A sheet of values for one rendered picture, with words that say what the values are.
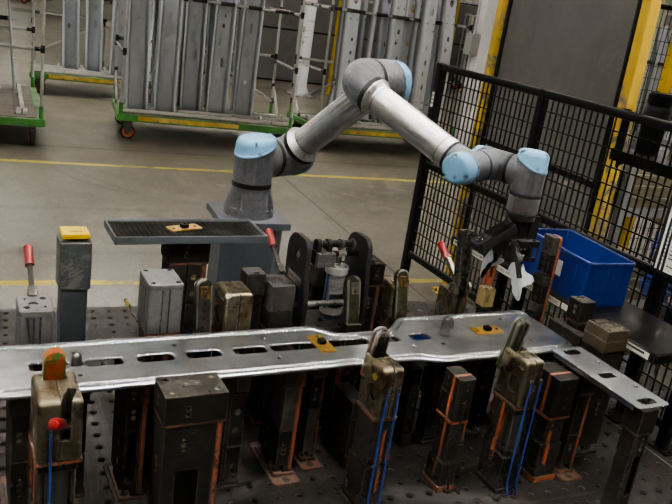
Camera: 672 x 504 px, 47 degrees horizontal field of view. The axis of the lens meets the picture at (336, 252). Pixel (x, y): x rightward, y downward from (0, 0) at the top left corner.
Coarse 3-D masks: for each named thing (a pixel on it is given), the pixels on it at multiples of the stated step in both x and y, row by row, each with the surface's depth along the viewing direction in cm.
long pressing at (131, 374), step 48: (192, 336) 168; (240, 336) 172; (288, 336) 175; (336, 336) 179; (432, 336) 187; (480, 336) 191; (528, 336) 196; (0, 384) 139; (96, 384) 144; (144, 384) 147
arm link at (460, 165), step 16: (352, 64) 196; (368, 64) 195; (352, 80) 192; (368, 80) 190; (384, 80) 191; (352, 96) 193; (368, 96) 190; (384, 96) 188; (368, 112) 194; (384, 112) 188; (400, 112) 185; (416, 112) 185; (400, 128) 186; (416, 128) 183; (432, 128) 182; (416, 144) 184; (432, 144) 181; (448, 144) 179; (432, 160) 183; (448, 160) 176; (464, 160) 174; (480, 160) 178; (448, 176) 177; (464, 176) 175; (480, 176) 179
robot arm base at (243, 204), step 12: (228, 192) 226; (240, 192) 221; (252, 192) 221; (264, 192) 223; (228, 204) 223; (240, 204) 222; (252, 204) 221; (264, 204) 223; (240, 216) 221; (252, 216) 221; (264, 216) 223
